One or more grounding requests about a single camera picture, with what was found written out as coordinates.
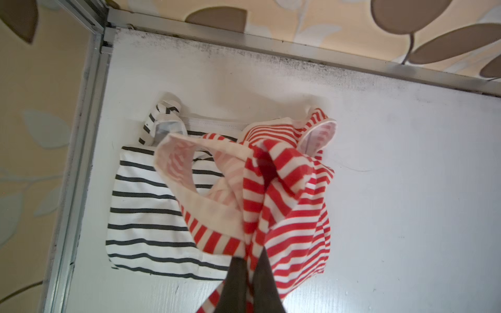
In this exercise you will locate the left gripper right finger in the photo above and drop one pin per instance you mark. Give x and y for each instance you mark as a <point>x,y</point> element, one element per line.
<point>266,296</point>

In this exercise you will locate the red white striped tank top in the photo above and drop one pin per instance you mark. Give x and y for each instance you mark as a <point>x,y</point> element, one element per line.
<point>265,191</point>

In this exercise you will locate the black white striped tank top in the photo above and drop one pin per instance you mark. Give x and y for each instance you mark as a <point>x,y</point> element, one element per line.
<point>146,231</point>

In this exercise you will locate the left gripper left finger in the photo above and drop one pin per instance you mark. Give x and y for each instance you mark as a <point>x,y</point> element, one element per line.
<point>233,296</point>

